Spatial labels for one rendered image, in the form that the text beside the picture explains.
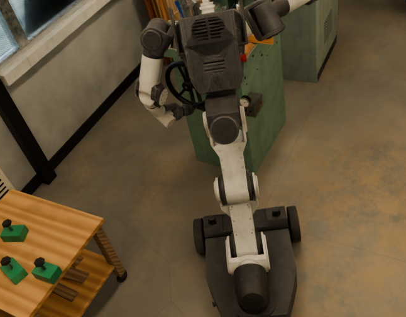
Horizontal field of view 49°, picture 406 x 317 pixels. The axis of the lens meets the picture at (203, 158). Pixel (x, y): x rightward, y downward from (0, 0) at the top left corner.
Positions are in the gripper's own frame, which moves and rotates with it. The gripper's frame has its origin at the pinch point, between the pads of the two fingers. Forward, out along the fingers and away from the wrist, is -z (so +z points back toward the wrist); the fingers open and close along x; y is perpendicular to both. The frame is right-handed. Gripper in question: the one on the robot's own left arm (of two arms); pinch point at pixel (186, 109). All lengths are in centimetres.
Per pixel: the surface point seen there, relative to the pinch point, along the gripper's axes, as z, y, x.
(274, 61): -68, 19, 26
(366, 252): -29, -86, 83
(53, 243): 69, -53, -41
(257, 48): -25, 28, 33
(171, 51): -12.9, 32.3, -13.8
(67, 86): -37, 21, -126
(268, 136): -73, -29, 15
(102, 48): -77, 48, -122
